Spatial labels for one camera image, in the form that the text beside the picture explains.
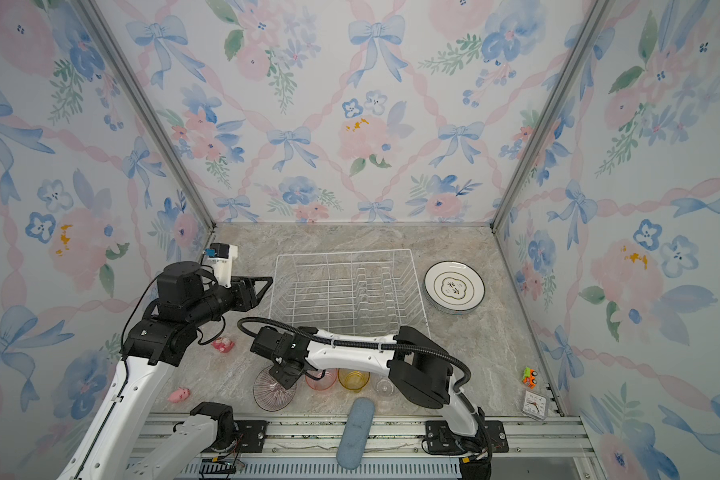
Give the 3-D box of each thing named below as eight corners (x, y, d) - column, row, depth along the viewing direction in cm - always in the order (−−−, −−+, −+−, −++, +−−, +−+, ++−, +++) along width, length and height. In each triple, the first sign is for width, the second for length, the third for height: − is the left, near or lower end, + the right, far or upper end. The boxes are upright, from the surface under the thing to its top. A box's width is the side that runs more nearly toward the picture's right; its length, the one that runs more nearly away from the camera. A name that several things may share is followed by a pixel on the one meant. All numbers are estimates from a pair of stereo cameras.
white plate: (427, 315, 97) (429, 308, 94) (420, 267, 109) (422, 260, 106) (487, 315, 97) (491, 308, 94) (473, 267, 109) (477, 260, 106)
